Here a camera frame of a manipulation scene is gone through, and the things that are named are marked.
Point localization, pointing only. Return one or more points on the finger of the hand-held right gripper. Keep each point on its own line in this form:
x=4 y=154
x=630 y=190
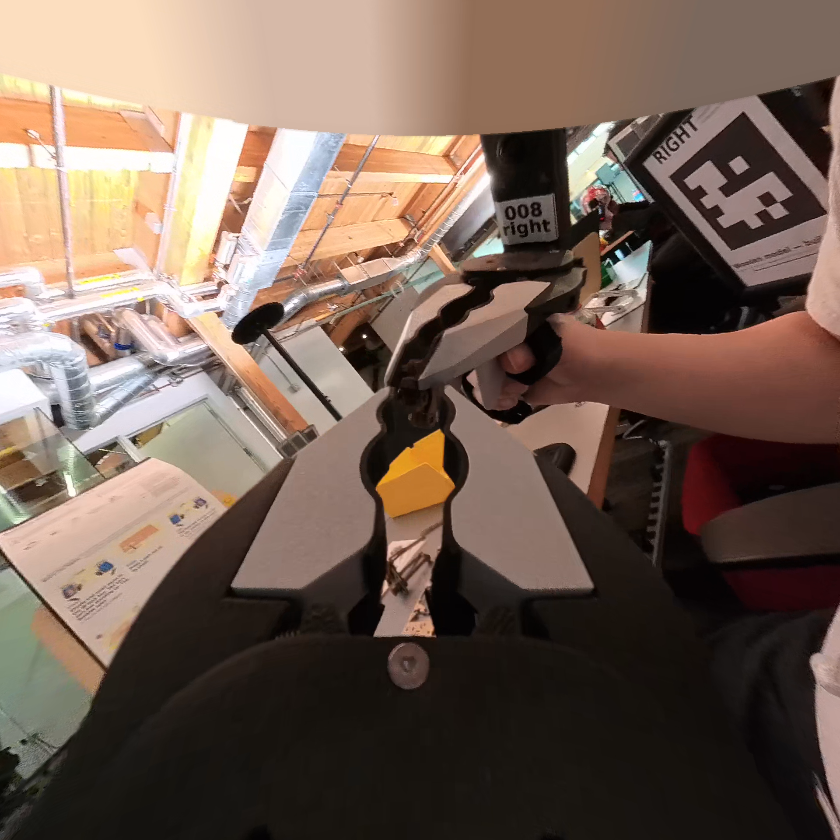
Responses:
x=485 y=334
x=423 y=315

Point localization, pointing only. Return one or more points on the round silver ventilation duct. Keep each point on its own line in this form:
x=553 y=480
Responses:
x=65 y=367

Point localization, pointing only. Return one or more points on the yellow plastic storage bin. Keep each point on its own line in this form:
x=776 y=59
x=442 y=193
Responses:
x=413 y=485

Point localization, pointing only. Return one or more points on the black pole with round disc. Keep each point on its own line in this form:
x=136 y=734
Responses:
x=257 y=325

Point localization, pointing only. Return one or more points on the black and white tag board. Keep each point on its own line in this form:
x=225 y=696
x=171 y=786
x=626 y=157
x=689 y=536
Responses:
x=741 y=190

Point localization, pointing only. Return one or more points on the person's right forearm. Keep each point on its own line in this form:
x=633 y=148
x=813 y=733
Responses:
x=709 y=367

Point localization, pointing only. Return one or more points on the printed instruction sheet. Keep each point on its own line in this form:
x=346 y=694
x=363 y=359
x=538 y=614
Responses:
x=98 y=538

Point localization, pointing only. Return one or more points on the red office chair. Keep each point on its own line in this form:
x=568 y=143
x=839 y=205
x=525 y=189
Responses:
x=715 y=459

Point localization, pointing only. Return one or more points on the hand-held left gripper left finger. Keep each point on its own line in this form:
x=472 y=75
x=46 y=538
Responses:
x=308 y=525

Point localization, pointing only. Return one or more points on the black mesh pad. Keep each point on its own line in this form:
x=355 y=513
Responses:
x=558 y=454

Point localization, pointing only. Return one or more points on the grey ceiling pipe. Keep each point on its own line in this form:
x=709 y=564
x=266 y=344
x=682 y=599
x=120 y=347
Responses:
x=62 y=164

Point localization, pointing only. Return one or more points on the glass panel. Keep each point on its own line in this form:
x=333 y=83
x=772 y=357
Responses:
x=39 y=459

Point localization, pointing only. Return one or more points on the person's dark trousers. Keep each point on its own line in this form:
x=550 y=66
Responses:
x=774 y=689

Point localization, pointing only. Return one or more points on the white background desk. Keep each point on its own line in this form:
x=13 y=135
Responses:
x=630 y=275

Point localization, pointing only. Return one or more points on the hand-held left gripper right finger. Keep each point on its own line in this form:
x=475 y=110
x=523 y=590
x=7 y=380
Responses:
x=518 y=525

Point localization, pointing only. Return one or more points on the rectangular foil ventilation duct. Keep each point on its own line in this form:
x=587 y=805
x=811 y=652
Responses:
x=282 y=216

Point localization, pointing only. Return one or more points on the person's right hand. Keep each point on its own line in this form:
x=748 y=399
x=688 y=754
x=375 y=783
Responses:
x=574 y=367

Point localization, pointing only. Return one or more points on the flexible silver ventilation duct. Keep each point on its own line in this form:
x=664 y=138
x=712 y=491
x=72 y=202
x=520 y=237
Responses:
x=315 y=295

